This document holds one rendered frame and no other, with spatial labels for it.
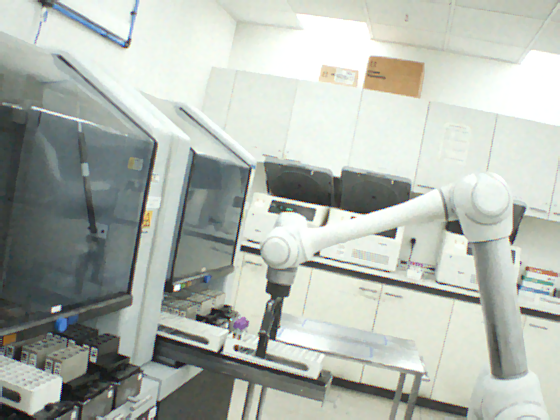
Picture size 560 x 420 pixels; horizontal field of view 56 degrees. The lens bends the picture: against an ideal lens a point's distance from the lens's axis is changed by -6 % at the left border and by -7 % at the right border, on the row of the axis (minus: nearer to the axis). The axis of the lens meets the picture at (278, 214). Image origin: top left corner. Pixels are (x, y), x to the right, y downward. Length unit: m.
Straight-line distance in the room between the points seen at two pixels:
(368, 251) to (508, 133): 1.37
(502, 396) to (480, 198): 0.52
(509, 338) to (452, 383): 2.60
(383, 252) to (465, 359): 0.95
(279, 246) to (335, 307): 2.60
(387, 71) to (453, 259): 1.52
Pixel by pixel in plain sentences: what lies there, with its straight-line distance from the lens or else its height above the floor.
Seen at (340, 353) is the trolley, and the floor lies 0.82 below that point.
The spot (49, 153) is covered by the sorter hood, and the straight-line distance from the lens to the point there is 1.09.
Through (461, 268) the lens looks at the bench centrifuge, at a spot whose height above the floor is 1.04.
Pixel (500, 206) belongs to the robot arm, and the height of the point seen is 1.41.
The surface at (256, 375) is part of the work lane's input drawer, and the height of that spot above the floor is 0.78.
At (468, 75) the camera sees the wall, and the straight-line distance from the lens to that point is 4.71.
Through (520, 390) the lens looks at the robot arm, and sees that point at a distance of 1.56.
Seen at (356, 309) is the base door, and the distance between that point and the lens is 3.99.
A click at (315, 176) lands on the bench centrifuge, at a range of 4.20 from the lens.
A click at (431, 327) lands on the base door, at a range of 4.01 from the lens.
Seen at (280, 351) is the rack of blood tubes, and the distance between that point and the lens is 1.70.
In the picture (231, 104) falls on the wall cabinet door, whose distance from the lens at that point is 4.52.
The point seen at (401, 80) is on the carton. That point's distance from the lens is 4.37.
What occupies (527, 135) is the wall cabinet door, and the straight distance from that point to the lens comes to 4.34.
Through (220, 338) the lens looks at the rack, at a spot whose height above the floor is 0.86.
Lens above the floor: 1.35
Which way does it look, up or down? 3 degrees down
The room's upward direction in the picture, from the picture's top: 11 degrees clockwise
